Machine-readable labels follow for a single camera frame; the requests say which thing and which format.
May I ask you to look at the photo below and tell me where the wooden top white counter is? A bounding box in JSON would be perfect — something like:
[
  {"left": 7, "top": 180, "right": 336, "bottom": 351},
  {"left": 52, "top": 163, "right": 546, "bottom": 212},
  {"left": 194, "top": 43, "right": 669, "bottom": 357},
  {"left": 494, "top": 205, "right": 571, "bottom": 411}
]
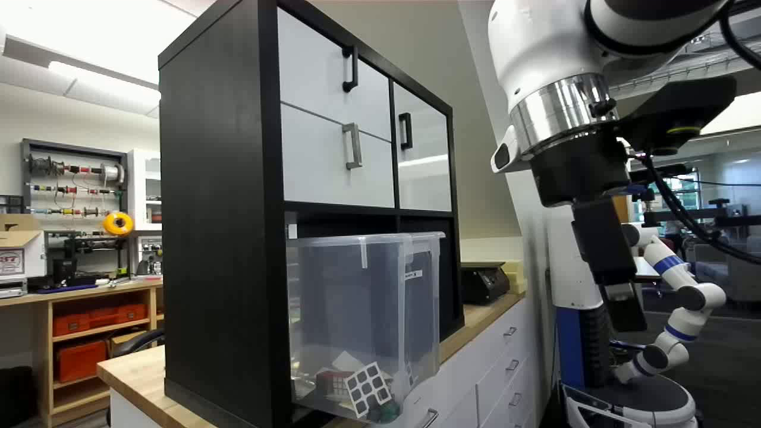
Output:
[{"left": 97, "top": 275, "right": 537, "bottom": 428}]

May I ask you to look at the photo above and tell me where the wall tool rack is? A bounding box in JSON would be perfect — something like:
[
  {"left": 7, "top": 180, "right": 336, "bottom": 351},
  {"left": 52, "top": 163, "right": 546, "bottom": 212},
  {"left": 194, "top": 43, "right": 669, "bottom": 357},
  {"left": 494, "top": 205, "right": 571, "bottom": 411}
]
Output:
[{"left": 22, "top": 137, "right": 129, "bottom": 235}]

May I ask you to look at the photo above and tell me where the white rubiks cube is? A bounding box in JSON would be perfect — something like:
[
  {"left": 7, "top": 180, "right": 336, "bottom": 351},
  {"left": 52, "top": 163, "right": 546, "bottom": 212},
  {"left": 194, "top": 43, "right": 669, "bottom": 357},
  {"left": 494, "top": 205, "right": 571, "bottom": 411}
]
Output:
[{"left": 345, "top": 361, "right": 392, "bottom": 419}]

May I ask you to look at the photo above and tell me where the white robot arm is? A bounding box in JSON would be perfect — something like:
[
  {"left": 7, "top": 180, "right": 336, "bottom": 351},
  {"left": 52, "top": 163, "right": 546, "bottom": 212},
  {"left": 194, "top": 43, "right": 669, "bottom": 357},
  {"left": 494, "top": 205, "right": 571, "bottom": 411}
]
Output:
[{"left": 487, "top": 0, "right": 738, "bottom": 331}]

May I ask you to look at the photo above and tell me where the white drawer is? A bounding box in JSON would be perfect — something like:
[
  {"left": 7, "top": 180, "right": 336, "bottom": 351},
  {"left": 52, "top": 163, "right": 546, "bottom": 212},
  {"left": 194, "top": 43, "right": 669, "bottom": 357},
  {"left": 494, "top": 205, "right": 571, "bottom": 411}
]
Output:
[
  {"left": 279, "top": 10, "right": 390, "bottom": 137},
  {"left": 282, "top": 104, "right": 396, "bottom": 206}
]

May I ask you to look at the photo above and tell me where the clear plastic storage box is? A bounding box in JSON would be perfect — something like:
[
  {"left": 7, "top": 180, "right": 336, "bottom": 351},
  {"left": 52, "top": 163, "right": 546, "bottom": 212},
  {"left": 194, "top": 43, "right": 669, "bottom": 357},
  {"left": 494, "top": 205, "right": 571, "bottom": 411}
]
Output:
[{"left": 286, "top": 234, "right": 443, "bottom": 423}]

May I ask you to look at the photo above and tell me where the cardboard box on bench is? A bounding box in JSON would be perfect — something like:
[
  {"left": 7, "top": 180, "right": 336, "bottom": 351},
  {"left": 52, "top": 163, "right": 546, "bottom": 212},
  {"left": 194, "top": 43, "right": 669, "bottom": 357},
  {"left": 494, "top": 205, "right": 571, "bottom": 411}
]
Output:
[{"left": 0, "top": 213, "right": 47, "bottom": 299}]

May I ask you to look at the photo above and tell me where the black device on counter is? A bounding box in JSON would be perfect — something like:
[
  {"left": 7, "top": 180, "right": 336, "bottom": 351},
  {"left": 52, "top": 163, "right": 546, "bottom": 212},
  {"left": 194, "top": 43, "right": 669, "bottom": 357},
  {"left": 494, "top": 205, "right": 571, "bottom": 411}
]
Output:
[{"left": 461, "top": 261, "right": 510, "bottom": 307}]

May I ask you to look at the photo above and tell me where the upper white drawer front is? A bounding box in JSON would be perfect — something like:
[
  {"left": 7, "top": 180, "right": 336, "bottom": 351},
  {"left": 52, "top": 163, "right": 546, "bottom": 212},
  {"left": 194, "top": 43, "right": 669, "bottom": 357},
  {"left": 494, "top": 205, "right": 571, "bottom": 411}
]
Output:
[{"left": 279, "top": 10, "right": 390, "bottom": 137}]

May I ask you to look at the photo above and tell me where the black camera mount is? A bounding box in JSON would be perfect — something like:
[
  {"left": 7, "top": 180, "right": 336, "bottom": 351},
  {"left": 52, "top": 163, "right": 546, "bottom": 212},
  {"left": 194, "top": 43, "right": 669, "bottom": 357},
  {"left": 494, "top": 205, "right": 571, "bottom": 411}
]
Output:
[{"left": 618, "top": 75, "right": 738, "bottom": 155}]

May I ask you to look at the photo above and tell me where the black cube shelf unit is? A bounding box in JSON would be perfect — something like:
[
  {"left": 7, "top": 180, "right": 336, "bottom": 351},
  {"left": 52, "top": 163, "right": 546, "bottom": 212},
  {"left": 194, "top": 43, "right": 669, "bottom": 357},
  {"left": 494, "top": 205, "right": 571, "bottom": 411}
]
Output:
[{"left": 160, "top": 0, "right": 461, "bottom": 428}]

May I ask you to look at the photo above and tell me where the white blue background robot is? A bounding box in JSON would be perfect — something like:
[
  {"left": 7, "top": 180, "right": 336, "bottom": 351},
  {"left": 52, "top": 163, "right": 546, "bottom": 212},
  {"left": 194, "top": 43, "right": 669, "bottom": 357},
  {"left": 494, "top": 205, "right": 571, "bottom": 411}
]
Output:
[{"left": 546, "top": 200, "right": 731, "bottom": 428}]

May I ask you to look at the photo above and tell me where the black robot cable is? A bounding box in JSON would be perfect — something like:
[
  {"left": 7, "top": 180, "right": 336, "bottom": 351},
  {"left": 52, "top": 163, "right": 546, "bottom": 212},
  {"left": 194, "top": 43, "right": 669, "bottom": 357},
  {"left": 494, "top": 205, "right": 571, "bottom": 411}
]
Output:
[{"left": 634, "top": 0, "right": 761, "bottom": 268}]

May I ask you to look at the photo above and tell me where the wooden workbench with shelves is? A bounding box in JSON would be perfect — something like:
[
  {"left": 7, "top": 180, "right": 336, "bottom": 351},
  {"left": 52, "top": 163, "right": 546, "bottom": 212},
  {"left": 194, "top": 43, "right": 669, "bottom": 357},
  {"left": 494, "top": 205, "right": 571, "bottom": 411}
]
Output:
[{"left": 0, "top": 281, "right": 163, "bottom": 428}]

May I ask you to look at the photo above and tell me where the lower white drawer front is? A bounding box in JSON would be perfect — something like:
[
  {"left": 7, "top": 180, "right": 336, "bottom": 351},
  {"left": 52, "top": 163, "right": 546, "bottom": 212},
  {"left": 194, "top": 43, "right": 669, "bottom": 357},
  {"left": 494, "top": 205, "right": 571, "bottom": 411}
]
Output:
[{"left": 282, "top": 104, "right": 396, "bottom": 206}]

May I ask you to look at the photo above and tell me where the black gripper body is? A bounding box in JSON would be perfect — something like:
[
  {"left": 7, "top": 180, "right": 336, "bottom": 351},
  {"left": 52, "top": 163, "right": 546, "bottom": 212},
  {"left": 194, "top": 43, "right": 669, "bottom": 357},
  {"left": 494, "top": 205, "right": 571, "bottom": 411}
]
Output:
[{"left": 529, "top": 129, "right": 629, "bottom": 206}]

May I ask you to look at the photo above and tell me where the red bin on shelf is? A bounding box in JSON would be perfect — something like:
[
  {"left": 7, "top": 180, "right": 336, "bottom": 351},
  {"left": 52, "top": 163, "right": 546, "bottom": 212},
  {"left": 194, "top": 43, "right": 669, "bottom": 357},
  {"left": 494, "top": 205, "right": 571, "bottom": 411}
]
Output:
[{"left": 56, "top": 339, "right": 107, "bottom": 383}]

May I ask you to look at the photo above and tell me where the white cabinet door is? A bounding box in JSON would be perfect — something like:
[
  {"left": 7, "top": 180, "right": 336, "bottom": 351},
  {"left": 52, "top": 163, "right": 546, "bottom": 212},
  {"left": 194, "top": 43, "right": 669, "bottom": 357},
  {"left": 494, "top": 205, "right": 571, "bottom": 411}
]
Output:
[{"left": 392, "top": 83, "right": 453, "bottom": 212}]

